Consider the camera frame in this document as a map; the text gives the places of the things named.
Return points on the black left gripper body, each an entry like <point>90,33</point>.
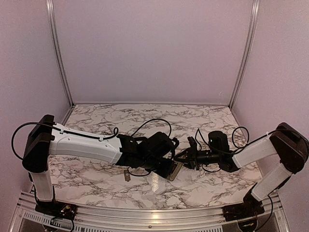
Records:
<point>161,170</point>

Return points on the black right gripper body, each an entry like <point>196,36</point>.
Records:
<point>193,160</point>

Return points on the white remote control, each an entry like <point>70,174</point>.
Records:
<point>174,171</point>

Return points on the grey battery cover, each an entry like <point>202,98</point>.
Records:
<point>127,175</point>

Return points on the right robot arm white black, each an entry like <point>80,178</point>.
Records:
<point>291,147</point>

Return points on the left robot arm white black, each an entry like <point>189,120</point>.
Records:
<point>50,138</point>

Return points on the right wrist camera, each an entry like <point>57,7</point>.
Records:
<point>192,143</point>

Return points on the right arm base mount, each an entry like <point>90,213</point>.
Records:
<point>242,211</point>

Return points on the front aluminium rail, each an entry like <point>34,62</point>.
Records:
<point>103,219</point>

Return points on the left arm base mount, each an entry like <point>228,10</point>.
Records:
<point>57,209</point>

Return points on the left aluminium frame post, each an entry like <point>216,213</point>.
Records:
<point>56,45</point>

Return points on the aluminium frame post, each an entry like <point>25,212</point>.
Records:
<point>246,53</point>
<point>56,45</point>

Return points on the right aluminium frame post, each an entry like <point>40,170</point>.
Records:
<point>246,53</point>

